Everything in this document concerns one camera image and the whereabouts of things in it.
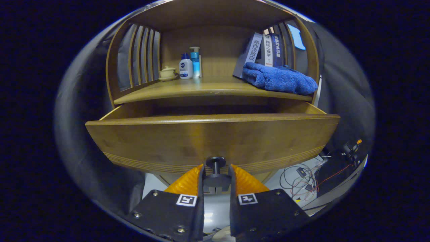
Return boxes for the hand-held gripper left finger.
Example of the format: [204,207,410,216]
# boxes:
[126,164,206,242]

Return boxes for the bundle of floor cables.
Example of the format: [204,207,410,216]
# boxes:
[279,158,355,200]

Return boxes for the white spine book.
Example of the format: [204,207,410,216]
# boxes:
[263,34,273,67]

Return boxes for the blue pump bottle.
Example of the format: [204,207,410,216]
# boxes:
[189,46,202,78]

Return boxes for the white bottle blue cap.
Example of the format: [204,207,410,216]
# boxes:
[179,53,194,80]

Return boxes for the wooden cabinet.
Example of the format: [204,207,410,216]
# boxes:
[105,0,321,185]

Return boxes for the dark blue book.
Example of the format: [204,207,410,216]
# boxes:
[271,33,284,67]

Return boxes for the cream lidded teacup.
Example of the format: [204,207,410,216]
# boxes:
[159,66,177,82]

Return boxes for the wooden countertop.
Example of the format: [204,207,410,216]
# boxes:
[114,76,313,105]

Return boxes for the orange black clamp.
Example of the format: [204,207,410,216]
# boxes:
[341,139,363,162]

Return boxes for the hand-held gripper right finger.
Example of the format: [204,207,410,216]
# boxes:
[229,164,309,242]

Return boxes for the blue towel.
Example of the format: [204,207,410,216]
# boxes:
[242,62,318,95]

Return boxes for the wooden drawer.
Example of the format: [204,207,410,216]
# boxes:
[85,100,341,195]

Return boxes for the grey book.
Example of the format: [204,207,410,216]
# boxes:
[232,32,263,79]

